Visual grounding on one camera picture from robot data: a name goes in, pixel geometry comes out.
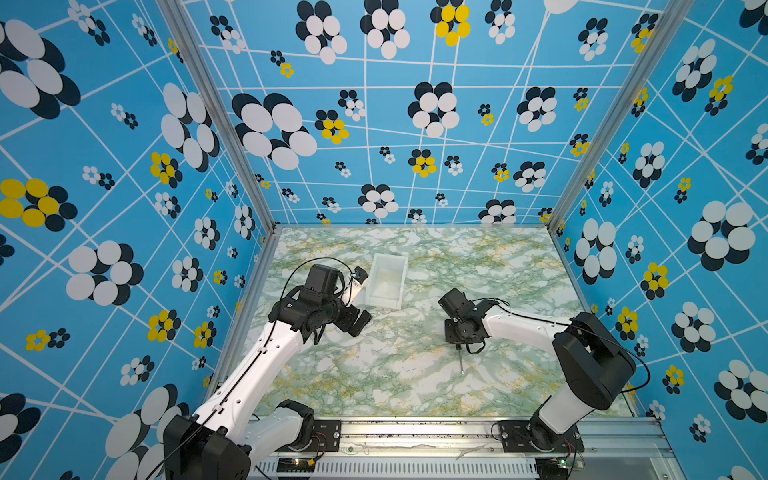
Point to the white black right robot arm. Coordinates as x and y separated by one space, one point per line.
596 368

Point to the aluminium corner post left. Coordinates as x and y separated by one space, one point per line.
182 32

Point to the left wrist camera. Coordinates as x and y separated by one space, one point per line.
360 275

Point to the aluminium corner post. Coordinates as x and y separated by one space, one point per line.
182 32
670 21

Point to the green circuit board left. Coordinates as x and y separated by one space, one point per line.
295 465

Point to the green circuit board right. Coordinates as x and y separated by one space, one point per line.
557 466

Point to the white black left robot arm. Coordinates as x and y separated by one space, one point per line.
211 443

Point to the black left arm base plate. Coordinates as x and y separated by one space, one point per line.
325 436

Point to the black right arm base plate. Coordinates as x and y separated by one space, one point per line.
518 436

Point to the aluminium front rail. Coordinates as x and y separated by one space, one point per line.
463 448

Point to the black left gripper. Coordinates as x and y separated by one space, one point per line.
347 322

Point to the aluminium corner post right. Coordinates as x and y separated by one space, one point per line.
670 21

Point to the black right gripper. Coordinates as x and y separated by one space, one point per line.
448 335

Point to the white plastic bin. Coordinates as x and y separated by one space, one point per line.
386 283

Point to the green circuit board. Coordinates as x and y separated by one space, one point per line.
557 466
295 465

